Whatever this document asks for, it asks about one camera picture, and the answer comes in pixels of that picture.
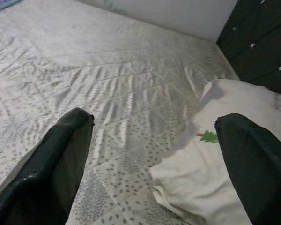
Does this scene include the teal blanket with colourful shapes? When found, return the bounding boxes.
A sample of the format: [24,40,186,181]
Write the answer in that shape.
[0,0,22,15]

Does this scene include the black tufted headboard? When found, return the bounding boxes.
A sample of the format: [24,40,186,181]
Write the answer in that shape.
[216,0,281,96]

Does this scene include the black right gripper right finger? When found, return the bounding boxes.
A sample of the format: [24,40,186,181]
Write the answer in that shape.
[214,113,281,225]

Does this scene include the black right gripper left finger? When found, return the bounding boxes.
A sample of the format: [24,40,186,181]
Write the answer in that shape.
[0,107,95,225]

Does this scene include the white dotted mattress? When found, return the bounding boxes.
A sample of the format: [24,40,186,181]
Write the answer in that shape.
[0,0,239,225]

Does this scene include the white pillow with green tree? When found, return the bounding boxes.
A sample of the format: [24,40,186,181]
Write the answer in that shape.
[149,79,281,225]

